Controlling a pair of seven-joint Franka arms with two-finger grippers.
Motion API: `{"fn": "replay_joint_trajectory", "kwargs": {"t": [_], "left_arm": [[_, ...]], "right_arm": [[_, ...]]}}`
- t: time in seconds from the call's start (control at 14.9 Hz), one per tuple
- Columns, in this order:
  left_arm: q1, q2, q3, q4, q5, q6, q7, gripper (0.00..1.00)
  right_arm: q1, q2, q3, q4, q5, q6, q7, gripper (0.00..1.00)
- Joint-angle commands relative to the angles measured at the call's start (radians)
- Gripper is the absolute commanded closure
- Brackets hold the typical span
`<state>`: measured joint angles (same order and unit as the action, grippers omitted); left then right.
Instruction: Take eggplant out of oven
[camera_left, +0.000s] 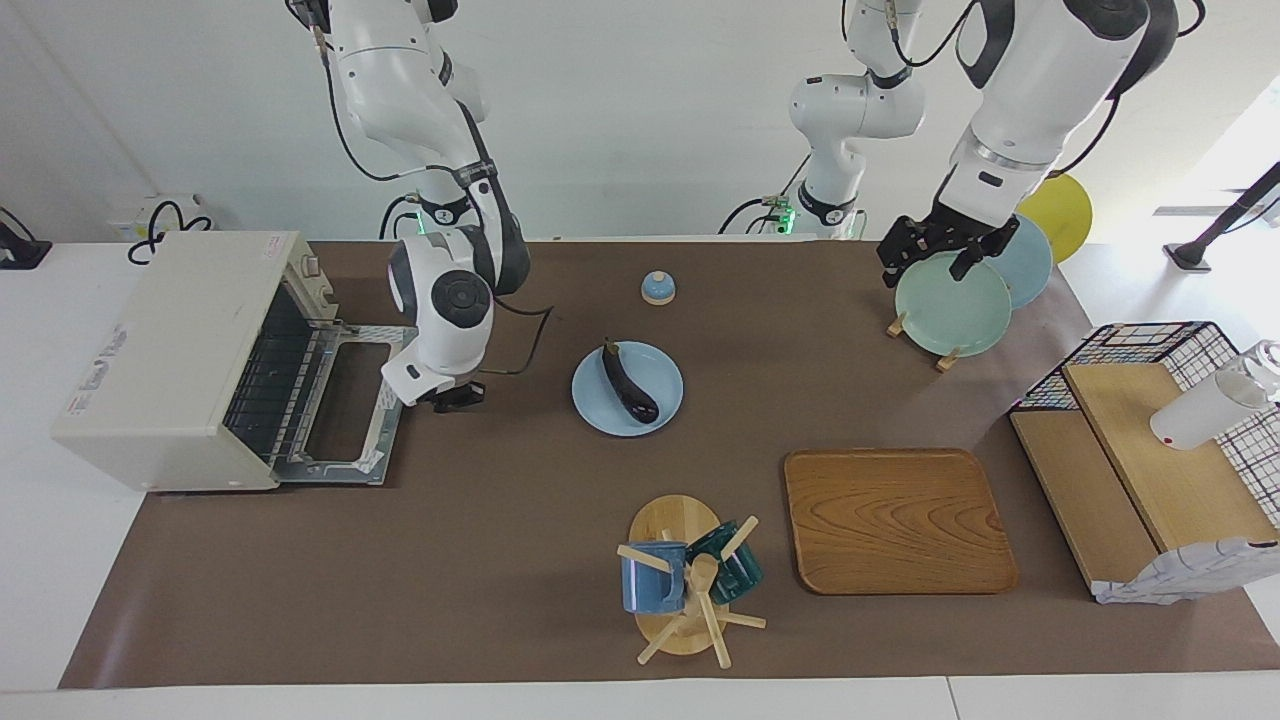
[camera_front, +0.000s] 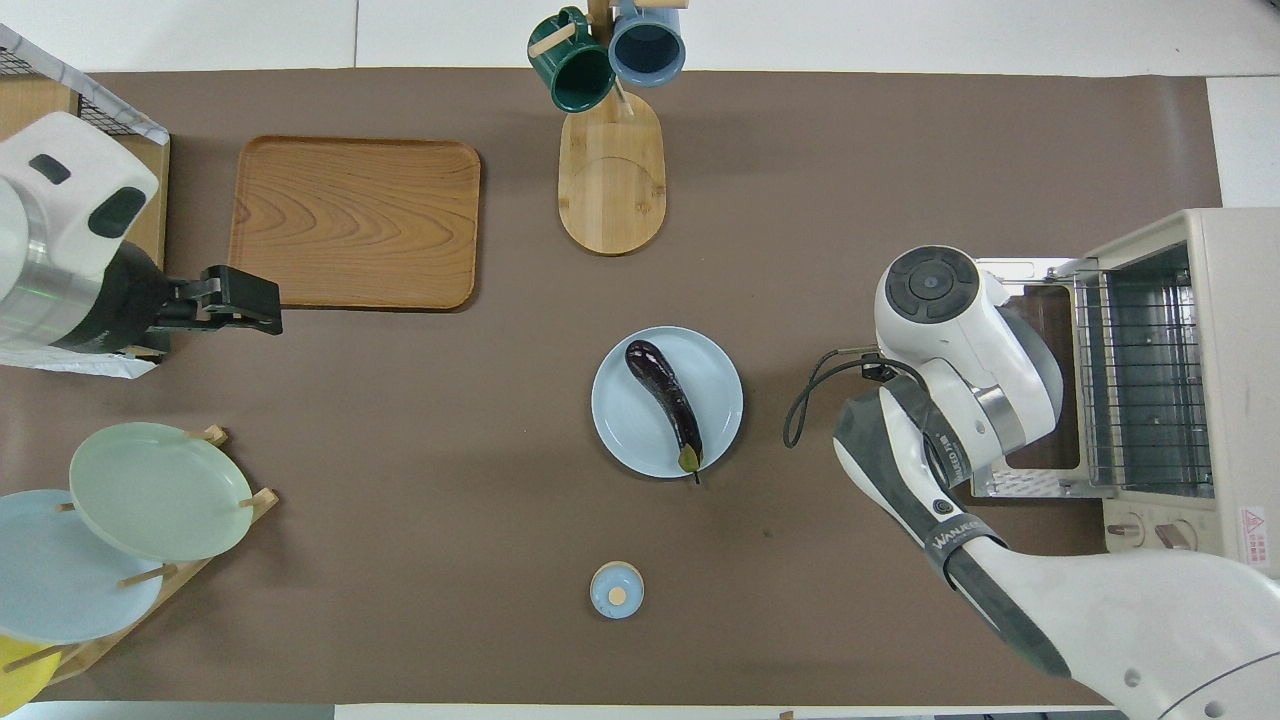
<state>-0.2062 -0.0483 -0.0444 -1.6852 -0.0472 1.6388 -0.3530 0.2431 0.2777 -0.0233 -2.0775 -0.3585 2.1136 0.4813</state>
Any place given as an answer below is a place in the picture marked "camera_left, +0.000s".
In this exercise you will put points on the silver oven knob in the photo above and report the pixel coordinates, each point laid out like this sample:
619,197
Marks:
325,292
311,265

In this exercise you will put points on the wooden plate rack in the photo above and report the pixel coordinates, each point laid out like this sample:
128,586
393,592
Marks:
947,362

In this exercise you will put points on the black stand leg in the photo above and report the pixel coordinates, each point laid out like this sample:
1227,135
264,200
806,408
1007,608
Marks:
1215,235

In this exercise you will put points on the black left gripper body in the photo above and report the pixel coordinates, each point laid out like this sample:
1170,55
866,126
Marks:
945,232

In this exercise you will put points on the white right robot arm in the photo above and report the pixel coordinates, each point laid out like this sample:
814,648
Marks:
450,300

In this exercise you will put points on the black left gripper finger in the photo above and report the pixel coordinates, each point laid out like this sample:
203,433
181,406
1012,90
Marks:
892,265
967,265

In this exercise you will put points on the wooden mug tree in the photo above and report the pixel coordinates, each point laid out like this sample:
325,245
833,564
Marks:
672,520

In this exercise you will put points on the small blue bell wooden knob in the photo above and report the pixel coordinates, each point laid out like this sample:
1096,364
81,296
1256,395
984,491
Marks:
658,290

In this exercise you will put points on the white bottle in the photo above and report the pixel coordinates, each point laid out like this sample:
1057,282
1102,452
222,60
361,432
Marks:
1205,415

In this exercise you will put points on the dark purple eggplant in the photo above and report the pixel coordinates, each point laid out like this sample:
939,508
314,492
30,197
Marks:
630,385

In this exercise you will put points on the white power box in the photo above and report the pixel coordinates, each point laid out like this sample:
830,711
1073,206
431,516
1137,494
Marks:
135,215

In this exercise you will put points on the yellow plate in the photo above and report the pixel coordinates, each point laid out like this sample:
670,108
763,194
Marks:
1062,205

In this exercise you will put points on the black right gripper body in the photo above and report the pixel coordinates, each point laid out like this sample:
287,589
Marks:
462,395

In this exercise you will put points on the dark green mug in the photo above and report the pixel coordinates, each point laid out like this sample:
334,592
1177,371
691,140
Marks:
738,570

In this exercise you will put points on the brown table mat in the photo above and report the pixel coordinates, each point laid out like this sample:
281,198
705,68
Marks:
560,500

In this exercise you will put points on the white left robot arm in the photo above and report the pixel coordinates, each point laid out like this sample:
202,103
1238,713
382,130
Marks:
1040,90

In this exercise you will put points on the pale green plate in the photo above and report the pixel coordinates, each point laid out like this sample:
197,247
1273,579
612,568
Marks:
950,310

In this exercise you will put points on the beige toaster oven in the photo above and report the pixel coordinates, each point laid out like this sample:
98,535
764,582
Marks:
150,380

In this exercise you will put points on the blue mug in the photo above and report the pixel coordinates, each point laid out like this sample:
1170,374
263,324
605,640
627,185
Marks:
650,585

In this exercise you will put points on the black clamp base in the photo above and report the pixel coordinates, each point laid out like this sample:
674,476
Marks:
22,250

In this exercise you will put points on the rectangular wooden tray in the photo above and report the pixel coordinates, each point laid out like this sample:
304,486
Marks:
895,520

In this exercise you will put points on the light blue plate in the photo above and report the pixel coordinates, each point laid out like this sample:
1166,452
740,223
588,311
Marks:
1030,265
600,405

